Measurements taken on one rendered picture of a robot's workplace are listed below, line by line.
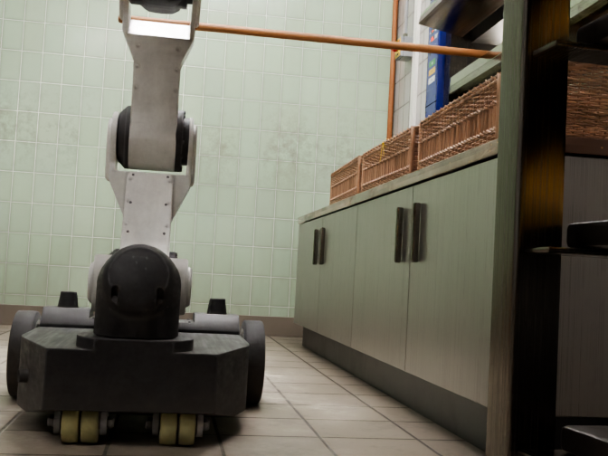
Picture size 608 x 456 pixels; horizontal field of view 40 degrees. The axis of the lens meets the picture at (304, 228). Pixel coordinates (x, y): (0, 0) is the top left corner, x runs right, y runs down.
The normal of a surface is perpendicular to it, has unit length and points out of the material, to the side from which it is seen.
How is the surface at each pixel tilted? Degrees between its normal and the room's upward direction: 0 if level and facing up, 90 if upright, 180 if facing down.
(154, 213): 60
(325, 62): 90
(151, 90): 100
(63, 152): 90
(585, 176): 90
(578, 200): 90
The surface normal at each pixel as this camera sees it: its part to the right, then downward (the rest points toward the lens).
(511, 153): -0.97, -0.07
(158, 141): 0.15, 0.11
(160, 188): 0.17, -0.54
